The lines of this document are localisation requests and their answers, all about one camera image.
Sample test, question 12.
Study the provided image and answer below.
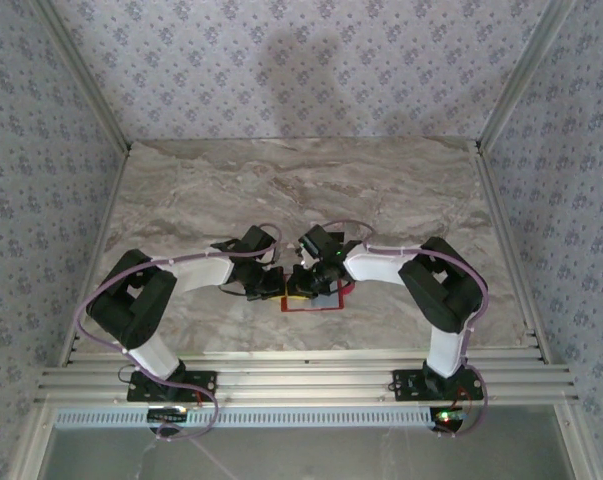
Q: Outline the red tray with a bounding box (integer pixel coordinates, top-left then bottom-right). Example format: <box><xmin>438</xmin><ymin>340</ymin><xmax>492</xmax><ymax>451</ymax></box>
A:
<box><xmin>279</xmin><ymin>279</ymin><xmax>357</xmax><ymax>315</ymax></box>

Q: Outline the black controller board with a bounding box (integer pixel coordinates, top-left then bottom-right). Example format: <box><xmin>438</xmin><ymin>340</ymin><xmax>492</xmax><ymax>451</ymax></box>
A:
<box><xmin>147</xmin><ymin>406</ymin><xmax>190</xmax><ymax>425</ymax></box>

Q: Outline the controller board with lights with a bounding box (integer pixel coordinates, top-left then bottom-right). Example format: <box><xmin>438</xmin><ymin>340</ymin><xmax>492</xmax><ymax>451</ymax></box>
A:
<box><xmin>429</xmin><ymin>406</ymin><xmax>471</xmax><ymax>432</ymax></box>

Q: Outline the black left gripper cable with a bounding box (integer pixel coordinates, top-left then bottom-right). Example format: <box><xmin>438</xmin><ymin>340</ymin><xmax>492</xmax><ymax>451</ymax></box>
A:
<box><xmin>218</xmin><ymin>283</ymin><xmax>256</xmax><ymax>302</ymax></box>

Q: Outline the aluminium front rail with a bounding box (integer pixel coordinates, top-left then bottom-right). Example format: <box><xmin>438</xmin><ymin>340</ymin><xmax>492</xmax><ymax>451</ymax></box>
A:
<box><xmin>33</xmin><ymin>384</ymin><xmax>581</xmax><ymax>406</ymax></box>
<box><xmin>38</xmin><ymin>366</ymin><xmax>577</xmax><ymax>386</ymax></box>
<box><xmin>65</xmin><ymin>349</ymin><xmax>545</xmax><ymax>367</ymax></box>

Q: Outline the grey slotted cable duct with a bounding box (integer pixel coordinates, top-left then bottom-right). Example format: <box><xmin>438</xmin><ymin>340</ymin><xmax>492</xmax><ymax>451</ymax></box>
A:
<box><xmin>53</xmin><ymin>405</ymin><xmax>435</xmax><ymax>430</ymax></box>

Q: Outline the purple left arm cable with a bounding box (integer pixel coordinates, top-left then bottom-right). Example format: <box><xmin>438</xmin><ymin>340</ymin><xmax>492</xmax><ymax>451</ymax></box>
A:
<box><xmin>73</xmin><ymin>222</ymin><xmax>283</xmax><ymax>444</ymax></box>

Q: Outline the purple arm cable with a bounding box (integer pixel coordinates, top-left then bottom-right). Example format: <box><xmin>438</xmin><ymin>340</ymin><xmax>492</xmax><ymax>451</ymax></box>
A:
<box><xmin>73</xmin><ymin>222</ymin><xmax>283</xmax><ymax>444</ymax></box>
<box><xmin>323</xmin><ymin>219</ymin><xmax>492</xmax><ymax>439</ymax></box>

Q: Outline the aluminium table side rail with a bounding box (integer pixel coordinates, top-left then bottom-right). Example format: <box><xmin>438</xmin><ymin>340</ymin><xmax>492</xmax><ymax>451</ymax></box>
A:
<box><xmin>58</xmin><ymin>144</ymin><xmax>132</xmax><ymax>366</ymax></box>
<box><xmin>473</xmin><ymin>142</ymin><xmax>550</xmax><ymax>366</ymax></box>

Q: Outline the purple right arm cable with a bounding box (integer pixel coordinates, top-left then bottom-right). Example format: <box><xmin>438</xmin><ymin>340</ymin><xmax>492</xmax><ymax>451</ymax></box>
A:
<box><xmin>323</xmin><ymin>219</ymin><xmax>492</xmax><ymax>439</ymax></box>

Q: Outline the aluminium frame corner post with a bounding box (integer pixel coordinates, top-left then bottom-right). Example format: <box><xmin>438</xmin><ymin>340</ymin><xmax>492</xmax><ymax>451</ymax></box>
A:
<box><xmin>30</xmin><ymin>0</ymin><xmax>132</xmax><ymax>151</ymax></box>
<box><xmin>475</xmin><ymin>0</ymin><xmax>580</xmax><ymax>151</ymax></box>

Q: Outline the aluminium lower frame leg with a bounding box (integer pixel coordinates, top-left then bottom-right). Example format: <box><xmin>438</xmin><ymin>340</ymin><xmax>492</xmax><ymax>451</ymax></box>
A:
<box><xmin>8</xmin><ymin>402</ymin><xmax>57</xmax><ymax>480</ymax></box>
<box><xmin>553</xmin><ymin>402</ymin><xmax>593</xmax><ymax>480</ymax></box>

